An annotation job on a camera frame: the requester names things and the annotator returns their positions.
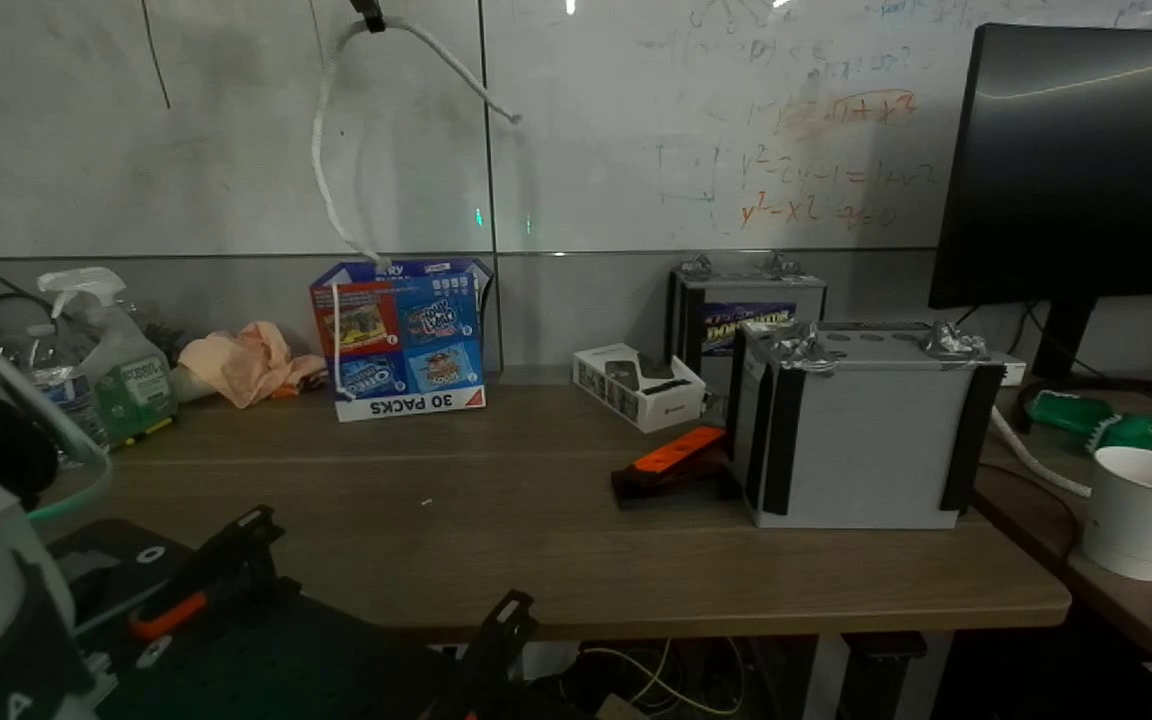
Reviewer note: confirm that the orange and black tool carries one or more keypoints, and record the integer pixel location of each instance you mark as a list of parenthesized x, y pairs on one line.
[(679, 455)]

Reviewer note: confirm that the small silver metal case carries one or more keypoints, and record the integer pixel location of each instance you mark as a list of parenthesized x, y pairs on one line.
[(749, 300)]

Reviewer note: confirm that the black bulky equipment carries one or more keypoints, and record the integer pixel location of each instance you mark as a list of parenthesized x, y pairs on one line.
[(283, 665)]

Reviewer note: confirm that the green plastic object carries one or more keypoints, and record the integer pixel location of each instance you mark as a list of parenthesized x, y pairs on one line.
[(1137, 428)]

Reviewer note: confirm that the black clamp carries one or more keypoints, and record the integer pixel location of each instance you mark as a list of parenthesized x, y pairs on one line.
[(502, 625)]

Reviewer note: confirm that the clear spray bottle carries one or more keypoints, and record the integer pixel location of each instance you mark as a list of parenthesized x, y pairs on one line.
[(82, 282)]

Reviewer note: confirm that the blue cardboard box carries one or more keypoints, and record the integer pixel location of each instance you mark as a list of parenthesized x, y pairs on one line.
[(417, 340)]

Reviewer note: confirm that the table leg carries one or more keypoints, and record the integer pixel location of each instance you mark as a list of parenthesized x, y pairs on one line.
[(829, 681)]

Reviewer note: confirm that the small white printed box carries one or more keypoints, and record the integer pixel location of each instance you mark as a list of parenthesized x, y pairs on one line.
[(659, 393)]

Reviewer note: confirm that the large silver metal case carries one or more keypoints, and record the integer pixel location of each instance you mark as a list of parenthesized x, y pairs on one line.
[(868, 440)]

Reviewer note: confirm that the clear bag with green contents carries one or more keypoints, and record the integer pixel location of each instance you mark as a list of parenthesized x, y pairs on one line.
[(123, 386)]

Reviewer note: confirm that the black computer monitor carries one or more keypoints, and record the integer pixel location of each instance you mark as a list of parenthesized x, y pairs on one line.
[(1082, 160)]

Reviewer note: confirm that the white paper cup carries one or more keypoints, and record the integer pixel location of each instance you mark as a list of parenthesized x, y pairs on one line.
[(1141, 512)]

